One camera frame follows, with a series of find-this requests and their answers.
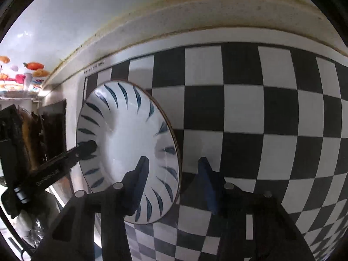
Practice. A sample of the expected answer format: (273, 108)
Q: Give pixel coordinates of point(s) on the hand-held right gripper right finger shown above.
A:
(210, 190)

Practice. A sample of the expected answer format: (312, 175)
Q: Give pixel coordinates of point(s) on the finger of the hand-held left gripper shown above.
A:
(85, 149)

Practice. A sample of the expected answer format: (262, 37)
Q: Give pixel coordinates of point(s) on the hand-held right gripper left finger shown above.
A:
(140, 180)

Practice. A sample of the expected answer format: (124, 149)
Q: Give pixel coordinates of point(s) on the blue leaf pattern plate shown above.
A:
(130, 130)

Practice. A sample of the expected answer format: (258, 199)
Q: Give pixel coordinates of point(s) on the black induction cooktop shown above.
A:
(55, 130)

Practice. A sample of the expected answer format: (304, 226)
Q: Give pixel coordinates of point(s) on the brown frying pan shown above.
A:
(28, 138)

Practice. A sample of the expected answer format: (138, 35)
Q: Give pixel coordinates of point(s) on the black white checkered mat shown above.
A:
(244, 108)

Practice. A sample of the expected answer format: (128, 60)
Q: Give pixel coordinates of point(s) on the colourful wall stickers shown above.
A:
(34, 65)

